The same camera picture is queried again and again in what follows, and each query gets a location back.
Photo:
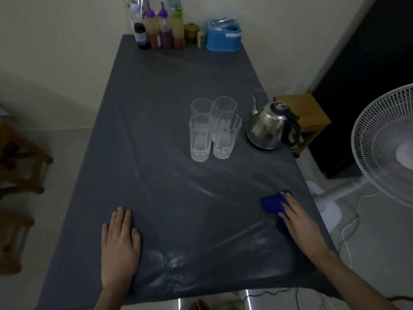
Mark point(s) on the person's left hand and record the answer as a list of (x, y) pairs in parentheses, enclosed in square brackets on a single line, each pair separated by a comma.
[(119, 251)]

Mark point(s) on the person's right hand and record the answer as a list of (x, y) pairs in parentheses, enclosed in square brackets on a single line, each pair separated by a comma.
[(301, 225)]

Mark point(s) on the person's right thumb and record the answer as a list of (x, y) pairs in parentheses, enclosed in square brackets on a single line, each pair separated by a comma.
[(283, 217)]

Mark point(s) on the person's left middle finger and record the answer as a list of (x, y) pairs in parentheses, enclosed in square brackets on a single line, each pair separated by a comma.
[(121, 224)]

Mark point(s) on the person's left thumb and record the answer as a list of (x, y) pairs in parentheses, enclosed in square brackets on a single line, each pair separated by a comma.
[(136, 240)]

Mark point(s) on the person's left little finger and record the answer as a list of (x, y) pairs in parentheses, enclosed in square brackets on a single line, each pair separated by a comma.
[(105, 237)]

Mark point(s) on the blue cleaning cloth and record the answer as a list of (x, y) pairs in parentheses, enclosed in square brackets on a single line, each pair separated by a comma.
[(272, 205)]

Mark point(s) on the person's left forearm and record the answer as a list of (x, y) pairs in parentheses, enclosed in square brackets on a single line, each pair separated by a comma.
[(108, 298)]

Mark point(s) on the person's right forearm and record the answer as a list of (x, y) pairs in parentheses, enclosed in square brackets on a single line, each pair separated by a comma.
[(351, 280)]

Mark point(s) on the dark grey table cover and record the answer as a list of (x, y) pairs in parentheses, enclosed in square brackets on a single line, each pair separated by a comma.
[(193, 177)]

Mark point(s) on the person's foot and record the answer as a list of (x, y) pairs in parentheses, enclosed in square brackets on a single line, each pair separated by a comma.
[(198, 306)]

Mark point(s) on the metal table leg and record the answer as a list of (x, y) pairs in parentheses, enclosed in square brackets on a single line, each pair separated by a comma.
[(243, 300)]

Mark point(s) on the clear drinking glass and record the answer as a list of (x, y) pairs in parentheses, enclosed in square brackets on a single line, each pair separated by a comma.
[(226, 138), (202, 110), (200, 140), (225, 108)]

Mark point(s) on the wooden chair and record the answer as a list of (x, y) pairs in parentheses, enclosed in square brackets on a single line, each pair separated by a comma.
[(19, 190)]

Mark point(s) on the wooden stool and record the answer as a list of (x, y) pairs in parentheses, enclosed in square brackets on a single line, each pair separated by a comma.
[(314, 117)]

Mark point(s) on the white standing fan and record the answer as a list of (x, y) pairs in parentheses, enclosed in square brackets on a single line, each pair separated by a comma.
[(384, 142)]

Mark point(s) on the dark bottle with white label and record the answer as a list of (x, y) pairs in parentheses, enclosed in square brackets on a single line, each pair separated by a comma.
[(141, 37)]

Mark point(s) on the blue plastic container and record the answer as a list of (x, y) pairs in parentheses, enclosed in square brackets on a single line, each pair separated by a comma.
[(223, 38)]

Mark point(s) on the orange sauce bottle purple cap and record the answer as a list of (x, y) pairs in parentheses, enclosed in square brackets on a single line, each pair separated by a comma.
[(151, 30)]

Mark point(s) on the small cream jar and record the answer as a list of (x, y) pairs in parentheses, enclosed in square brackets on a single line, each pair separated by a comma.
[(201, 39)]

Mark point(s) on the red sauce bottle purple cap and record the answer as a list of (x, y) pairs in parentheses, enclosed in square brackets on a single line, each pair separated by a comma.
[(165, 32)]

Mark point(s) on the yellow sauce bottle green cap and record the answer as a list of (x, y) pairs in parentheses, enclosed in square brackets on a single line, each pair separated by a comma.
[(177, 30)]

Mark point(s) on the small brass pot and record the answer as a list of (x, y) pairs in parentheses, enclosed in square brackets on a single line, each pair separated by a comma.
[(191, 31)]

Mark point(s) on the clear plastic holder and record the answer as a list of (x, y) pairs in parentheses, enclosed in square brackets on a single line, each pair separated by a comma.
[(135, 11)]

